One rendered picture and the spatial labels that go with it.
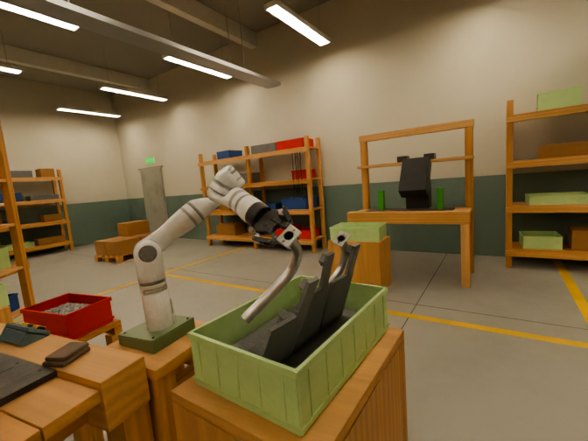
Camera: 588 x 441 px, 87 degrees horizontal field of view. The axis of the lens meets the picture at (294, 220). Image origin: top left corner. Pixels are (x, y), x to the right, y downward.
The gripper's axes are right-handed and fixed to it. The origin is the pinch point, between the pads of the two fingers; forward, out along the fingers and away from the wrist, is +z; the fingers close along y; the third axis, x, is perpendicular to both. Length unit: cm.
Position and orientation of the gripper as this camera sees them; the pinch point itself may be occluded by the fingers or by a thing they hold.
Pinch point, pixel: (289, 238)
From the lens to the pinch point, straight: 81.2
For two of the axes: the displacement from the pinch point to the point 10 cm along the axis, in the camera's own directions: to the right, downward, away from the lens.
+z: 6.9, 4.8, -5.3
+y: 6.7, -7.1, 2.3
